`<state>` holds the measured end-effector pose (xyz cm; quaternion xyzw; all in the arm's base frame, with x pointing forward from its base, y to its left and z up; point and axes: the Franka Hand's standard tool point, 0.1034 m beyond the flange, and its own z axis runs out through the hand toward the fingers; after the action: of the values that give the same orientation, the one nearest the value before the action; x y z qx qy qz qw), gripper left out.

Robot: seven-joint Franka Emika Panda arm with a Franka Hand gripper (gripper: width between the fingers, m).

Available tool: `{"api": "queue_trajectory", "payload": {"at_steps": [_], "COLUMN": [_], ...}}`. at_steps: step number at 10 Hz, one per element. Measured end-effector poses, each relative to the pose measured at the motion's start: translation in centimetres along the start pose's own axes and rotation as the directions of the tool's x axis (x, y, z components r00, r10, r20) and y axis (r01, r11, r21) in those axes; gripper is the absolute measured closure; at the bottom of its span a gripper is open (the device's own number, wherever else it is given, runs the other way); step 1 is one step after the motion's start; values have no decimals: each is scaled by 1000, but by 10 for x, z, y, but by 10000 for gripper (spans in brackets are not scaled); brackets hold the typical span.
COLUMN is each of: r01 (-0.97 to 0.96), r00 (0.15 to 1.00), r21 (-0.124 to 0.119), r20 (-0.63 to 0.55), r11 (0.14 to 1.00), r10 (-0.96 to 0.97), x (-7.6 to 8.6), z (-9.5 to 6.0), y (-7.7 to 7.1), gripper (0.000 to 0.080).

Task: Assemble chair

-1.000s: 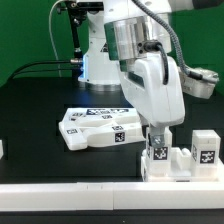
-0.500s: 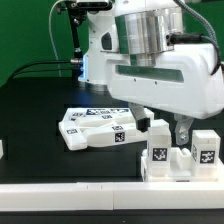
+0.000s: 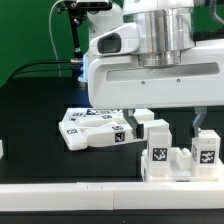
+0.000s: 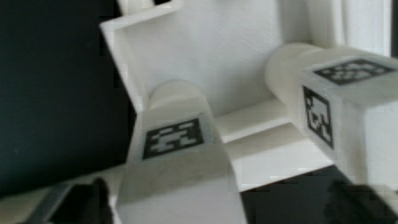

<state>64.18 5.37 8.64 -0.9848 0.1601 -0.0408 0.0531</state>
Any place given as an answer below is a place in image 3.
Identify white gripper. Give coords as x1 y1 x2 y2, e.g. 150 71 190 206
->
88 45 224 139

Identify white chair seat part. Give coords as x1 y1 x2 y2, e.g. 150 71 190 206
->
141 147 224 182

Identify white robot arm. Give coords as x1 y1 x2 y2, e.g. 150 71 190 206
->
87 0 224 138

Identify white long chair side rear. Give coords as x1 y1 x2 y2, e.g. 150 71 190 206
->
75 109 154 127

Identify white long chair side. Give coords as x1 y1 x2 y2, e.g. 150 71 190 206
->
75 109 154 127
59 119 171 151

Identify white chair back panel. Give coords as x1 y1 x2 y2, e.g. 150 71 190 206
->
63 108 154 121

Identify white long chair side front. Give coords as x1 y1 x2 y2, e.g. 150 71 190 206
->
59 119 171 151

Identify white part at left edge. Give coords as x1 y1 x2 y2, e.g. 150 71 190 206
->
0 140 4 160

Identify black camera stand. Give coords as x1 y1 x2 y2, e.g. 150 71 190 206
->
56 0 112 58

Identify black cables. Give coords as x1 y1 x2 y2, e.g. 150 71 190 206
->
7 59 84 83

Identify grey cable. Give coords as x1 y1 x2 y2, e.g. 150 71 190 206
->
48 0 68 78

